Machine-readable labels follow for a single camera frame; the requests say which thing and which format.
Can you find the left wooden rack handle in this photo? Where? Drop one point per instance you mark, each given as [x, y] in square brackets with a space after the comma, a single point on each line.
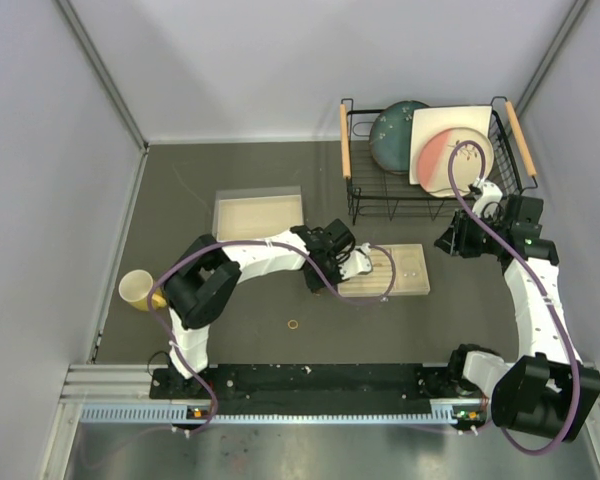
[344, 138]

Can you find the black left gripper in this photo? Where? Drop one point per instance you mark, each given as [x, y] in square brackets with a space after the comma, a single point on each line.
[336, 276]

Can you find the dark green round plate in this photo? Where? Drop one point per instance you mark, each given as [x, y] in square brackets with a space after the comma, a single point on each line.
[390, 136]

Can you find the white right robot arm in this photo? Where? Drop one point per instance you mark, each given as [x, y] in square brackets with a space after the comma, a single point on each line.
[548, 392]

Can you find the beige velvet jewelry tray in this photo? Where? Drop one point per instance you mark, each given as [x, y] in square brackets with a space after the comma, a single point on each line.
[410, 269]

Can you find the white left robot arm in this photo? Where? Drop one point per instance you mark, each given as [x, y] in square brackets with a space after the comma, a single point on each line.
[198, 287]

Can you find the white square plate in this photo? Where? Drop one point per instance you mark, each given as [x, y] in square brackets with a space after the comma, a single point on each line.
[427, 122]

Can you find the pink and cream round plate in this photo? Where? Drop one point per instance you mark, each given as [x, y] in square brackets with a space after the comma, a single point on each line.
[472, 161]

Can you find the right wooden rack handle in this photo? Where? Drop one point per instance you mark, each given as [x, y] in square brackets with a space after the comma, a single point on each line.
[520, 139]

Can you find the aluminium frame rail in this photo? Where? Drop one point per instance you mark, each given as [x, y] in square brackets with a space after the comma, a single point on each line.
[106, 384]

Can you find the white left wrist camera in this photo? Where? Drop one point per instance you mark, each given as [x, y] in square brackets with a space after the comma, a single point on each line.
[357, 262]

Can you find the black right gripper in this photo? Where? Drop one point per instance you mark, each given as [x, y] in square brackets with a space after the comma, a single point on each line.
[455, 240]

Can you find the yellow mug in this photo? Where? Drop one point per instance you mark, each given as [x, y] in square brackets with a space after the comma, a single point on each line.
[134, 288]

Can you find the clear lidded beige box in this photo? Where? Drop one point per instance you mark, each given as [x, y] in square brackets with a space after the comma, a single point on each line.
[257, 212]

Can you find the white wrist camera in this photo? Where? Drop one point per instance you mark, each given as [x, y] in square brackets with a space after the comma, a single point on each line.
[357, 262]
[487, 198]

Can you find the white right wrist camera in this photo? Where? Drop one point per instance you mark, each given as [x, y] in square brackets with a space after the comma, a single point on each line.
[487, 198]

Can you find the wooden rack handle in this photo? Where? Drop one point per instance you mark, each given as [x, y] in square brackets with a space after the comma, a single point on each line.
[520, 139]
[344, 138]

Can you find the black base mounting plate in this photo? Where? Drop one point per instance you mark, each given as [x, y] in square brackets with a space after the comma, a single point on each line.
[335, 389]

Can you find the blue slotted cable duct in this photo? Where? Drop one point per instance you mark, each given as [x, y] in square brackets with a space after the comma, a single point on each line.
[433, 414]

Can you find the black wire dish rack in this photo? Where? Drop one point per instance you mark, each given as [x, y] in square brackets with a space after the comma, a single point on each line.
[372, 192]

